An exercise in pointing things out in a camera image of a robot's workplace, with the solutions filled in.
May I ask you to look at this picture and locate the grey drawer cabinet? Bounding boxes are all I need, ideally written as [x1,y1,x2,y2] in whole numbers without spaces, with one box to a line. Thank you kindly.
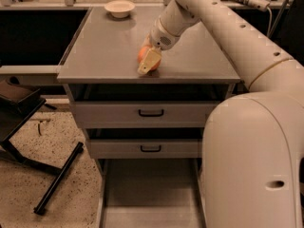
[58,6,240,228]

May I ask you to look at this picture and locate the black stand left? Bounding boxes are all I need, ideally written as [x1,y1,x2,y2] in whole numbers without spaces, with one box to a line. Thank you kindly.
[0,78,84,216]

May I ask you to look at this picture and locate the grey middle drawer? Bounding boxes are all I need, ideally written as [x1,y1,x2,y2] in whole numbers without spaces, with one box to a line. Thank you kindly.
[85,139,201,159]

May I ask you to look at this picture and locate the grey drawer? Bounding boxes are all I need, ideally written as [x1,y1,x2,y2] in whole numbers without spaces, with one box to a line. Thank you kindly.
[96,159,206,228]
[70,102,217,129]
[85,139,201,159]

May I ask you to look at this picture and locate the white bowl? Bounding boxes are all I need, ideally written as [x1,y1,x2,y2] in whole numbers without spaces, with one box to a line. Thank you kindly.
[104,0,135,19]

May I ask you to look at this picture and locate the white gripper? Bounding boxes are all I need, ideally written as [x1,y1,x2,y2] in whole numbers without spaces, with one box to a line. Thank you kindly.
[136,16,179,76]

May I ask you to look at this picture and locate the orange fruit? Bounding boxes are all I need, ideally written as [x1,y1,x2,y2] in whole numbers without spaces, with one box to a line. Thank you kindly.
[137,45,162,72]

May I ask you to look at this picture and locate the grey top drawer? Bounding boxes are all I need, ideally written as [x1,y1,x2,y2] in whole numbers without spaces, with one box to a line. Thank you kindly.
[70,102,217,129]

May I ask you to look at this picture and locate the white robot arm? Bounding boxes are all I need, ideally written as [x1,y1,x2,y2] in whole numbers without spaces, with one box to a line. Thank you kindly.
[139,0,304,228]

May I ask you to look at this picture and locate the white cable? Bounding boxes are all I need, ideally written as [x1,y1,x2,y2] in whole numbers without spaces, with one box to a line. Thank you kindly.
[265,7,276,38]

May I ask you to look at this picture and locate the grey bottom drawer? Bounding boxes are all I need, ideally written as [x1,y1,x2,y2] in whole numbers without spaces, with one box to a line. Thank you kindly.
[96,159,206,228]

